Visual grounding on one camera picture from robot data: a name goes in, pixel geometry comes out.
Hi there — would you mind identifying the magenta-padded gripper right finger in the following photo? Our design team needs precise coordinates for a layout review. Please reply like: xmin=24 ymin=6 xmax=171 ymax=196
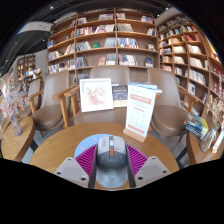
xmin=125 ymin=143 xmax=172 ymax=189

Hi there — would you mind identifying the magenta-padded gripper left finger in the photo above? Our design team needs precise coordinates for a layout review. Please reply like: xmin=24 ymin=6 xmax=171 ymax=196
xmin=53 ymin=144 xmax=99 ymax=189

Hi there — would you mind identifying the grey computer mouse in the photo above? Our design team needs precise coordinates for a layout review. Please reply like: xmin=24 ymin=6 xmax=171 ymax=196
xmin=94 ymin=135 xmax=131 ymax=190

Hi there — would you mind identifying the round light blue mouse pad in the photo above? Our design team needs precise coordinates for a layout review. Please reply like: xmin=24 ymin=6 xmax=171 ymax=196
xmin=73 ymin=133 xmax=134 ymax=160

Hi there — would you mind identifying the round wooden side table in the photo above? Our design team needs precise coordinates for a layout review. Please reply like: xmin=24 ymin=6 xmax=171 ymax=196
xmin=185 ymin=128 xmax=224 ymax=165
xmin=0 ymin=115 xmax=36 ymax=163

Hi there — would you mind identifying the brown wooden armchair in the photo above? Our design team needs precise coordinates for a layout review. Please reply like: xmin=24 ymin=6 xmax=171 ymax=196
xmin=29 ymin=70 xmax=73 ymax=138
xmin=52 ymin=65 xmax=161 ymax=130
xmin=146 ymin=68 xmax=202 ymax=138

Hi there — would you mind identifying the white sign on wooden base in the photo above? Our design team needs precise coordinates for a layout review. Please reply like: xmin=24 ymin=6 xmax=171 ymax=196
xmin=122 ymin=83 xmax=157 ymax=144

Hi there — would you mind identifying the small white table sign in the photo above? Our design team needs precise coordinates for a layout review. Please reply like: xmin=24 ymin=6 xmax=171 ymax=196
xmin=211 ymin=131 xmax=224 ymax=155

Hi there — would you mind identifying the white framed flower picture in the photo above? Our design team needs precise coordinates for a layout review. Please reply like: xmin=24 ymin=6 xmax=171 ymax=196
xmin=79 ymin=77 xmax=115 ymax=113

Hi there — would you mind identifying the dark blue book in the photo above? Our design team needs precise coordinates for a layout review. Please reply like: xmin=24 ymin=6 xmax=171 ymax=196
xmin=112 ymin=84 xmax=129 ymax=108

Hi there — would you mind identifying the vase of pink dried flowers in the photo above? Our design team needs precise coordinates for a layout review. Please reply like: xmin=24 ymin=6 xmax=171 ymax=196
xmin=0 ymin=83 xmax=30 ymax=137

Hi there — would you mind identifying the stack of light blue books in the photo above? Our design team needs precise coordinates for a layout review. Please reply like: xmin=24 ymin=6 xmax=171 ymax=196
xmin=128 ymin=81 xmax=164 ymax=95

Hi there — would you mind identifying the small distant wooden bookshelf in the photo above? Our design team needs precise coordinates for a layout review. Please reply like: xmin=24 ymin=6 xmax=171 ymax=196
xmin=16 ymin=54 xmax=43 ymax=91

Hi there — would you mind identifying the tall curved wooden bookshelf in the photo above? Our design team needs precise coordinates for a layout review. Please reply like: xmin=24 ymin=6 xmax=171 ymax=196
xmin=156 ymin=14 xmax=224 ymax=113

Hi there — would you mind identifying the wide wooden bookshelf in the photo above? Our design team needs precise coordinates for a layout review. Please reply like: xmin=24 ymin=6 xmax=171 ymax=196
xmin=46 ymin=8 xmax=160 ymax=84

